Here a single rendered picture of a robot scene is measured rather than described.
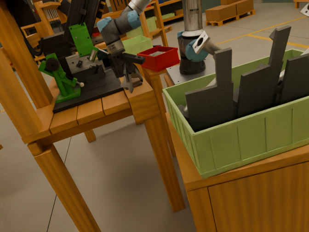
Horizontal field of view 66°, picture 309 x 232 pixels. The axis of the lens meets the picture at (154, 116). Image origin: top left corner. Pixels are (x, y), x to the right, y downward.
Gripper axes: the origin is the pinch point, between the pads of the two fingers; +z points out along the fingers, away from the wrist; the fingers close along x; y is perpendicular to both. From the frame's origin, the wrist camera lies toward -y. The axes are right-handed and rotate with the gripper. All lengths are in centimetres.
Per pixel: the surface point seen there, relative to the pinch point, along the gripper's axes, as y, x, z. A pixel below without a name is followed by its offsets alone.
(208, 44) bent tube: -46, 35, -14
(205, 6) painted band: 118, -1026, 17
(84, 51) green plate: 49, -39, -26
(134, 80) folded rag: 7.6, -12.6, -1.0
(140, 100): 2.5, 0.4, 6.8
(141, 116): 5.5, 1.0, 15.2
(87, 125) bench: 33.9, 9.9, 9.0
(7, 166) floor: 231, -44, 53
